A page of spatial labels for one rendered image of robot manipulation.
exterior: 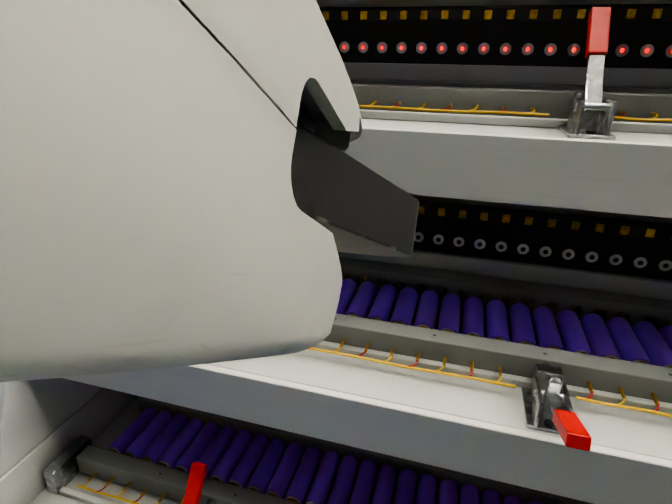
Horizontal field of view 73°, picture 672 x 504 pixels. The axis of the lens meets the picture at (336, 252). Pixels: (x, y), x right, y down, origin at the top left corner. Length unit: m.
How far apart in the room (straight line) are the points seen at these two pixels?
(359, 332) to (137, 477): 0.28
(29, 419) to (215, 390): 0.22
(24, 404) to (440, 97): 0.47
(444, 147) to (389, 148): 0.04
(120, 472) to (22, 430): 0.10
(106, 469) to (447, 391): 0.36
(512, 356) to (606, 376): 0.06
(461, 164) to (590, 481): 0.22
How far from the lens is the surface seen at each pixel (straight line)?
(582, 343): 0.42
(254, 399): 0.38
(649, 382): 0.40
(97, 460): 0.57
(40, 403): 0.55
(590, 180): 0.34
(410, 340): 0.37
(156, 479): 0.53
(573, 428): 0.29
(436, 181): 0.33
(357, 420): 0.36
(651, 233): 0.50
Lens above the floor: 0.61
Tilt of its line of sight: 3 degrees down
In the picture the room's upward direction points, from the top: 6 degrees clockwise
